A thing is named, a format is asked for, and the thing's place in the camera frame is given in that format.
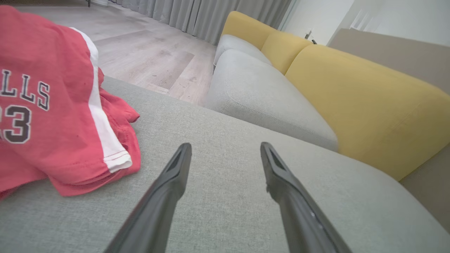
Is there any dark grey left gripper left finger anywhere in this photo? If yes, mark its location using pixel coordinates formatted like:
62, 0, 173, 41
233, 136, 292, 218
105, 143, 192, 253

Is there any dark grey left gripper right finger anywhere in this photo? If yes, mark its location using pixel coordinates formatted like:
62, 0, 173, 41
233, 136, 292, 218
260, 142, 352, 253

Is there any red Bulls shorts white stripe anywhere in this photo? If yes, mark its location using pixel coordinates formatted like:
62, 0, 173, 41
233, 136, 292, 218
0, 5, 142, 201

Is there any large grey sofa seat cushion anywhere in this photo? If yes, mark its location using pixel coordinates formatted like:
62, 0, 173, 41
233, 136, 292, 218
204, 49, 339, 152

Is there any wide yellow sofa back cushion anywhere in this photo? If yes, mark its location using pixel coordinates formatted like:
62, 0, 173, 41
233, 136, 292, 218
285, 44, 450, 181

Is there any narrow yellow sofa back cushion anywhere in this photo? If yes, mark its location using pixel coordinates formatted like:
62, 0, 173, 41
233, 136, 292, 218
261, 31, 313, 75

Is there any small grey sofa seat cushion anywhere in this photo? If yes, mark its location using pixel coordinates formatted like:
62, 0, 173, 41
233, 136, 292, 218
214, 34, 273, 67

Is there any yellow sofa end back cushion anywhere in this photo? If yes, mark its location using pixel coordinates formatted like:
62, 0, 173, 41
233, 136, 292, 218
221, 11, 278, 50

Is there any grey pleated curtain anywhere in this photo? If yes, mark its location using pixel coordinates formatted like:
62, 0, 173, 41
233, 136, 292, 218
116, 0, 292, 45

